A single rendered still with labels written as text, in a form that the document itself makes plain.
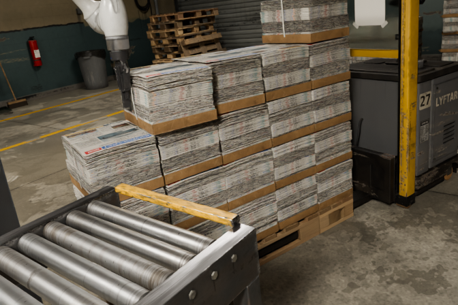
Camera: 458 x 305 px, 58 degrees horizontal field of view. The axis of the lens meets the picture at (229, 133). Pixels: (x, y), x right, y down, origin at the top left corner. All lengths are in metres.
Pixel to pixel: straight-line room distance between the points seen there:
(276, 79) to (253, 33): 7.55
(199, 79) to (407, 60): 1.22
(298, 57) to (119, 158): 0.98
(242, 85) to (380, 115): 1.20
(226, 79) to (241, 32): 7.88
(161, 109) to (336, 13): 1.08
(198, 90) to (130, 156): 0.38
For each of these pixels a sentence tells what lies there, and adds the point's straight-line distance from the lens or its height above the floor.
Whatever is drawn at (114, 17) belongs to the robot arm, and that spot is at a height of 1.29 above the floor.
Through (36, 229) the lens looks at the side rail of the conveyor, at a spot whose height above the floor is 0.80.
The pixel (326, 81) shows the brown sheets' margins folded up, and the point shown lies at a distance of 2.20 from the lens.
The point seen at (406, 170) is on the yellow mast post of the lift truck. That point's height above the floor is 0.27.
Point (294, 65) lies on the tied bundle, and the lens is 2.03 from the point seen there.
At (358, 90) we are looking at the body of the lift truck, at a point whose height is 0.67.
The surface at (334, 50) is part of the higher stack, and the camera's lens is 2.22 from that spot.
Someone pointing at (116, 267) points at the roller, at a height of 0.78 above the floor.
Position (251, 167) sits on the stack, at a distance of 1.95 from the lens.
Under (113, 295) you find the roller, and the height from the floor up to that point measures 0.79.
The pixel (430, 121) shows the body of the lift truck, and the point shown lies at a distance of 2.80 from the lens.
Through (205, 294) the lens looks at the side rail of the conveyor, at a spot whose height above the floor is 0.75.
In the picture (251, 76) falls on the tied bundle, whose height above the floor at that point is 0.97.
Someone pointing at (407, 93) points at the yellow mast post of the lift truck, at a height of 0.72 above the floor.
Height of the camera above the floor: 1.28
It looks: 17 degrees down
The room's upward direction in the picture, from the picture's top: 7 degrees counter-clockwise
